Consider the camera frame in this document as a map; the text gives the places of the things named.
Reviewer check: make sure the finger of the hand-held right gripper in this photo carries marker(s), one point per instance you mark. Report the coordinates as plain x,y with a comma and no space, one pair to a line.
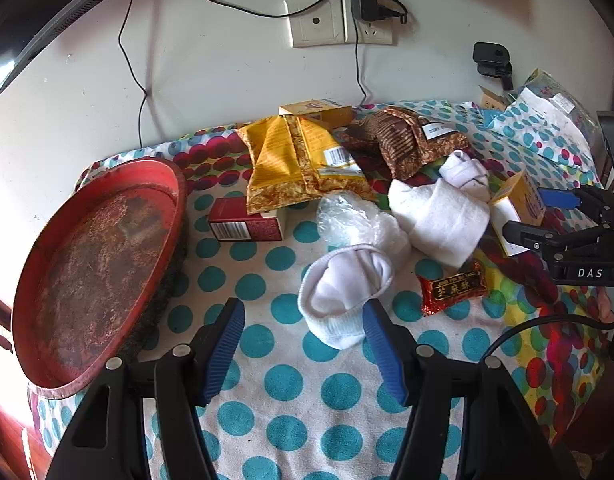
532,235
562,198

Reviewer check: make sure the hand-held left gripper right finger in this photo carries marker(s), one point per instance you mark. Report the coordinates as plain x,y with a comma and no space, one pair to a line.
382,350

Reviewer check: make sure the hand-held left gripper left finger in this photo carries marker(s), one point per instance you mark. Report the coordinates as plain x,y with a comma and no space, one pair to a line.
227,340

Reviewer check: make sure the yellow cardboard box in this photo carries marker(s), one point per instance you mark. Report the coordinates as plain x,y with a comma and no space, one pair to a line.
312,109
517,205

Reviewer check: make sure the red candy packet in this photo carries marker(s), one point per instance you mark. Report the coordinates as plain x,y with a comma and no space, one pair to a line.
452,287

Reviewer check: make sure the small white sock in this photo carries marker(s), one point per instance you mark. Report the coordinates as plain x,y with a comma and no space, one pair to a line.
462,170

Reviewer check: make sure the red cardboard box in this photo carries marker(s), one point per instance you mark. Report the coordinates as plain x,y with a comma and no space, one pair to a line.
237,220

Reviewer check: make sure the clear plastic bag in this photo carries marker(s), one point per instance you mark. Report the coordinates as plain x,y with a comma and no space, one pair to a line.
342,215

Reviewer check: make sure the red round tray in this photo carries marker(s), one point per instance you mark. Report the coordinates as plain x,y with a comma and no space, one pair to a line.
97,270

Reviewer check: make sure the brown snack bag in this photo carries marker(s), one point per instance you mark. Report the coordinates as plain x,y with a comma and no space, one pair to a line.
407,145
362,132

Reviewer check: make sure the yellow snack bag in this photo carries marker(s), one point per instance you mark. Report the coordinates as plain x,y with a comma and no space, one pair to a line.
287,160

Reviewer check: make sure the person's right hand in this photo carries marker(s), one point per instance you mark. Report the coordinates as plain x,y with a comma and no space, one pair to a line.
607,307

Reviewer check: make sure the polka dot blanket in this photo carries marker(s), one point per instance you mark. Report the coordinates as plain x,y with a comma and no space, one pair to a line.
287,385

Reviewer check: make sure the printed plastic bag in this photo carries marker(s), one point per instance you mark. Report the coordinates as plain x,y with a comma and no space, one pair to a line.
562,100

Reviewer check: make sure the small brown cardboard box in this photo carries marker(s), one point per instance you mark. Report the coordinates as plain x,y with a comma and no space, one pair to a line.
489,99

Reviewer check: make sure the black angled plug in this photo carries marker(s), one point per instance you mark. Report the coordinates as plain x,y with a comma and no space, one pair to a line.
392,12

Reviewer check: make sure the black clip mount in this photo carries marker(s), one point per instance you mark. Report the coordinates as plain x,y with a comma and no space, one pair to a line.
492,55

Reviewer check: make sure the white wall power socket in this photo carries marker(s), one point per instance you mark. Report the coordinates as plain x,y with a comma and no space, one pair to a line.
374,35

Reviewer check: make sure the white wall outlet plate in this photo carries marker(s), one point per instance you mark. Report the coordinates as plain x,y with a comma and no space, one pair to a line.
314,20

